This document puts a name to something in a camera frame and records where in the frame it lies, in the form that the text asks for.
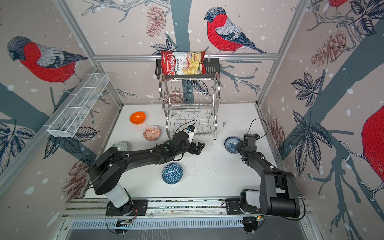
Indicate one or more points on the red patterned ceramic bowl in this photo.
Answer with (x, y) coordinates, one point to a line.
(152, 133)

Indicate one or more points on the red cassava chips bag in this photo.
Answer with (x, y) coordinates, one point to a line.
(183, 63)

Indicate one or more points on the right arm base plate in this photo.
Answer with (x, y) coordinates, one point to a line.
(236, 206)

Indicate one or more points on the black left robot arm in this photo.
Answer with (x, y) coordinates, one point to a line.
(106, 171)

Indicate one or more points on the green patterned ceramic bowl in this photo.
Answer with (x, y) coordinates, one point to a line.
(121, 146)

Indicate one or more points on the stainless steel dish rack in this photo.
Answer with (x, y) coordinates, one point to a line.
(191, 100)

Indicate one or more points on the blue floral ceramic bowl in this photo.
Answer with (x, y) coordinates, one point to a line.
(231, 143)

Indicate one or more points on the black wall basket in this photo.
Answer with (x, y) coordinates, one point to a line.
(212, 66)

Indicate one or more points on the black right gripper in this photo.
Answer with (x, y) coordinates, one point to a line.
(238, 145)

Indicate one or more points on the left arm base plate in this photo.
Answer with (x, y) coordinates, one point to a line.
(134, 207)

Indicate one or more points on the aluminium mounting rail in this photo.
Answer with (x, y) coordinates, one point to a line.
(157, 208)

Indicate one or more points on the orange plastic bowl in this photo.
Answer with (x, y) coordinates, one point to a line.
(138, 118)

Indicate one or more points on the blue geometric upturned bowl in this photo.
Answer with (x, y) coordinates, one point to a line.
(172, 173)

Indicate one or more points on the white wire mesh shelf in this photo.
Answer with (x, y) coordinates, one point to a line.
(71, 118)

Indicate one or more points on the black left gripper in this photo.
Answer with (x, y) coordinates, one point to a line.
(193, 150)

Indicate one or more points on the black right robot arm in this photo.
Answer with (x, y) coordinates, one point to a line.
(278, 194)

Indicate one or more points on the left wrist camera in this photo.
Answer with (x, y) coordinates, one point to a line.
(190, 131)

